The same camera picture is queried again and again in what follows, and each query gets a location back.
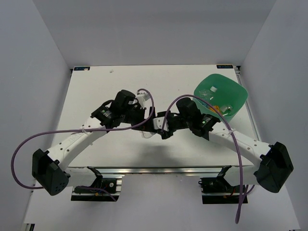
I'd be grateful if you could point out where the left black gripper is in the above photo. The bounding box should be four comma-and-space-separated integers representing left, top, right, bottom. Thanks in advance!
121, 106, 159, 133

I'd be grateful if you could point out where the blue cap water bottle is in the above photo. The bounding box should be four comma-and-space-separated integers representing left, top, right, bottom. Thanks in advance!
141, 131, 155, 139

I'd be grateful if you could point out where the large clear plastic bottle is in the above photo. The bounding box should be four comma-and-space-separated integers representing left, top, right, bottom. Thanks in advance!
196, 89, 215, 101

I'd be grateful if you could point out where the orange juice bottle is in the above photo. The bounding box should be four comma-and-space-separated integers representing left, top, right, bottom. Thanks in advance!
208, 105, 221, 113

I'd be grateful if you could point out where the clear bottle white label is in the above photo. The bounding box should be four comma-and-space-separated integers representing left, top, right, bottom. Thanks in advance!
210, 86, 217, 92

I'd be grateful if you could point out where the green plastic bin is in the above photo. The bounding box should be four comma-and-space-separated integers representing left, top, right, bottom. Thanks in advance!
193, 74, 248, 122

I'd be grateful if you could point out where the small bottle yellow cap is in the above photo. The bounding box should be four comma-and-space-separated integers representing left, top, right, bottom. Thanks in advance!
219, 105, 233, 116

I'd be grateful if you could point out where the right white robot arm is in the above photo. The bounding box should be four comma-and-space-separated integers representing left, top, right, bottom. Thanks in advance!
153, 97, 294, 193

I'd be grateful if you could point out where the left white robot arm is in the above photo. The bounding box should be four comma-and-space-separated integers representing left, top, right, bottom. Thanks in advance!
32, 89, 154, 196

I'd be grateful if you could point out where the right blue table sticker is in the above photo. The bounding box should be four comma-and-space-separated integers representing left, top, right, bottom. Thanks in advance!
216, 64, 233, 69

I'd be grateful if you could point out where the blue table sticker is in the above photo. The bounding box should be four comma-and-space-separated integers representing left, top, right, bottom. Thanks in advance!
216, 64, 233, 69
73, 66, 90, 71

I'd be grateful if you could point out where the left blue table sticker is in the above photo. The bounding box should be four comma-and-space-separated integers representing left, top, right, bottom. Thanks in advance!
73, 66, 90, 71

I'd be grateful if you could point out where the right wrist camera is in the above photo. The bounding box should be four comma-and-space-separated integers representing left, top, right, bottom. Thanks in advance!
153, 117, 169, 131

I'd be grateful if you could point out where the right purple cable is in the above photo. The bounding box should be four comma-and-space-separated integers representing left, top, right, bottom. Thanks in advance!
160, 95, 253, 224

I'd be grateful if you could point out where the purple cable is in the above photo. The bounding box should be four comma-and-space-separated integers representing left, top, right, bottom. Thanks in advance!
11, 88, 156, 202
160, 95, 253, 224

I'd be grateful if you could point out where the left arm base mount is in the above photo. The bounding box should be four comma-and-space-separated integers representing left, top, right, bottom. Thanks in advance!
71, 167, 120, 202

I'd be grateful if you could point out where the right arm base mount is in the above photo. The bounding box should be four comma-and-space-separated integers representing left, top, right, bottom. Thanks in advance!
198, 166, 240, 205

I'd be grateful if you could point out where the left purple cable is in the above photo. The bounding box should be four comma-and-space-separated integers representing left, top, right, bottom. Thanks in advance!
11, 88, 156, 202

